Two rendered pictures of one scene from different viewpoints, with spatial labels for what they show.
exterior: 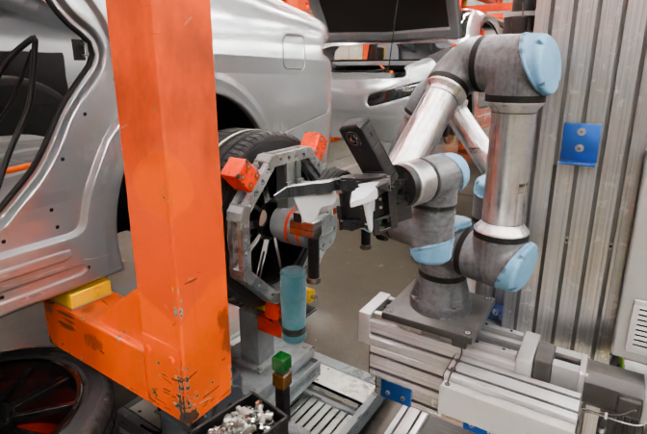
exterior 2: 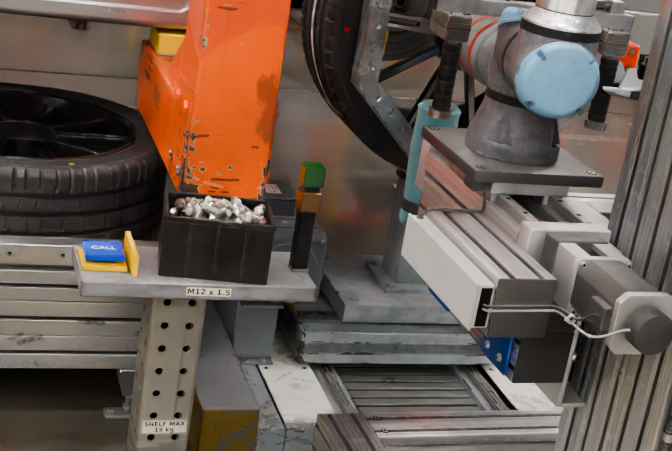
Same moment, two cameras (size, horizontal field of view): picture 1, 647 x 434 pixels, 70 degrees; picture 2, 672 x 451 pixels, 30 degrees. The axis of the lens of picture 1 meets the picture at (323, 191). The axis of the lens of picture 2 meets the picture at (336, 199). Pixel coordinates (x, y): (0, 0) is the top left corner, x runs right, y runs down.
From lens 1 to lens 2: 142 cm
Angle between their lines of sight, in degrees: 36
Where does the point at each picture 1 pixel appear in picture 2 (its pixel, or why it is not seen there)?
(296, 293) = not seen: hidden behind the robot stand
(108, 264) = not seen: hidden behind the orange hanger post
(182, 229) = not seen: outside the picture
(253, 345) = (396, 247)
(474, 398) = (425, 233)
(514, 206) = not seen: outside the picture
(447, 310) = (487, 140)
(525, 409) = (464, 258)
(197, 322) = (225, 70)
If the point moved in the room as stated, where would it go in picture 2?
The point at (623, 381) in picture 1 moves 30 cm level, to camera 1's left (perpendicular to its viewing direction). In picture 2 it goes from (614, 281) to (434, 208)
